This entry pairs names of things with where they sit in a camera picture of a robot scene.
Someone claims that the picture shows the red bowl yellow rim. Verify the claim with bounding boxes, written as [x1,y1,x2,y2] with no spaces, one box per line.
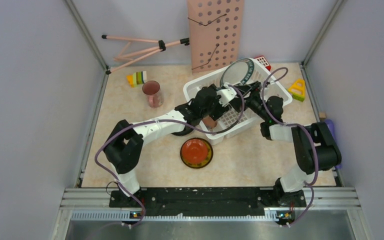
[179,137,214,169]

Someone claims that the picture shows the red toy basket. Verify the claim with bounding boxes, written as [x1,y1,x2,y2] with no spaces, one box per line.
[254,55,272,71]

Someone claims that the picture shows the pink perforated board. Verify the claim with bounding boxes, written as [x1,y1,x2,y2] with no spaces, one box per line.
[186,0,245,73]

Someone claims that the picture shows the pink glass mug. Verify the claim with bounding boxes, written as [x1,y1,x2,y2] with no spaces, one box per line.
[142,80,164,108]

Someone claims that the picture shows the white plastic dish rack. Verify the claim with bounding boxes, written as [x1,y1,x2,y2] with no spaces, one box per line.
[183,58,293,145]

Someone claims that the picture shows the white plate green rim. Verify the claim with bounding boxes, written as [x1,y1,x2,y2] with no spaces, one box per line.
[219,58,255,87]

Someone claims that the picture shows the stacked coloured toy blocks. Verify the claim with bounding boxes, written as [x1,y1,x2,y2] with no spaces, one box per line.
[126,71,147,88]

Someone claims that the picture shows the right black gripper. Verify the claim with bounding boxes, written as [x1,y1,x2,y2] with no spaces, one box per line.
[229,81,270,121]

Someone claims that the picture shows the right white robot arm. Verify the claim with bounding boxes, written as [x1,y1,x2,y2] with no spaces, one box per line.
[231,82,342,206]

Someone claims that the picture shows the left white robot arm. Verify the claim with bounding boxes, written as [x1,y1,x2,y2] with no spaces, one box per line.
[101,84,245,207]

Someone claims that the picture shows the small wooden block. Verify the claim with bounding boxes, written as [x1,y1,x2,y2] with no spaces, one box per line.
[318,112,327,121]

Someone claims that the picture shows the yellow green toy block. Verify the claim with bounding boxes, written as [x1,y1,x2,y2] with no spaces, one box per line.
[287,79,306,102]

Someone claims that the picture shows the black small plate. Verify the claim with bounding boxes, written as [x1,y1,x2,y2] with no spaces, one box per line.
[171,126,194,137]

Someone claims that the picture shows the purple handle tool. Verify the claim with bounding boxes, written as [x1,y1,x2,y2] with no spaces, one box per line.
[324,119,342,169]

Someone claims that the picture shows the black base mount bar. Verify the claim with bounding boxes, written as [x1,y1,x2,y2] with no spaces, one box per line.
[109,187,307,217]

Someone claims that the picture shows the pink tripod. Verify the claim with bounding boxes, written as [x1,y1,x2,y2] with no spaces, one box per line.
[101,34,191,75]

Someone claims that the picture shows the orange dotted mug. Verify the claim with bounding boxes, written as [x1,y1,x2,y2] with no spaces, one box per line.
[202,116,218,130]

